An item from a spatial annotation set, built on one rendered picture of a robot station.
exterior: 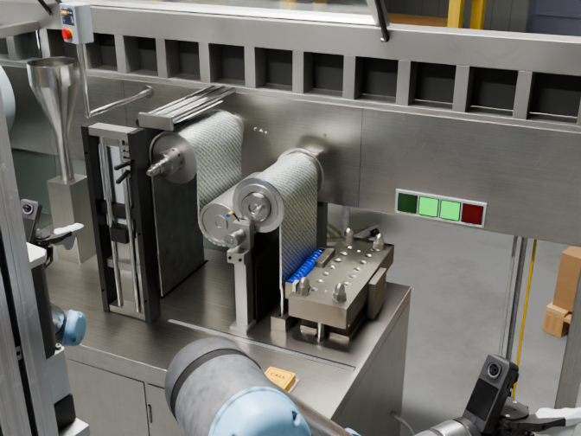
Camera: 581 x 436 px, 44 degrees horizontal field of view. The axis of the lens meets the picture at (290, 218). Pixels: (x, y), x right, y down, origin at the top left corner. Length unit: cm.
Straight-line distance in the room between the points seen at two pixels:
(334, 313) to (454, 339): 185
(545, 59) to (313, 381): 95
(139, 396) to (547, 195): 118
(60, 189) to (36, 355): 139
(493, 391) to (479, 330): 259
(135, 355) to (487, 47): 117
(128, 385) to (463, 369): 186
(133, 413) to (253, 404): 125
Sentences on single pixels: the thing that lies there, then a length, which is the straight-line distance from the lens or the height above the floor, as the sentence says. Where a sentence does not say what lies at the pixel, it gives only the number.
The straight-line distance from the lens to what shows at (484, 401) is 113.
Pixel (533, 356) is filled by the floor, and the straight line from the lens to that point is 359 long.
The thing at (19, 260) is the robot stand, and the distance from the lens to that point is 86.
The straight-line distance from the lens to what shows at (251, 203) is 179.
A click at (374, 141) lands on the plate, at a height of 135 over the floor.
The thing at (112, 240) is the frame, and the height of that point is 113.
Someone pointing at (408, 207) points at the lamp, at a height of 117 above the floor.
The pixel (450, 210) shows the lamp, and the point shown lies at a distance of 199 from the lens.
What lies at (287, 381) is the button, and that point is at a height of 92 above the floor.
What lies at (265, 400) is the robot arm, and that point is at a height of 146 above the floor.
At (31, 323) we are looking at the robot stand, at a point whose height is 150.
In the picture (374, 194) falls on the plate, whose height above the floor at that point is 119.
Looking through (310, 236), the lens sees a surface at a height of 109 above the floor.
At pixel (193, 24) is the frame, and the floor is 163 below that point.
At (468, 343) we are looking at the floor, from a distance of 360.
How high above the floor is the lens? 196
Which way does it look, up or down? 24 degrees down
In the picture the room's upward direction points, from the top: straight up
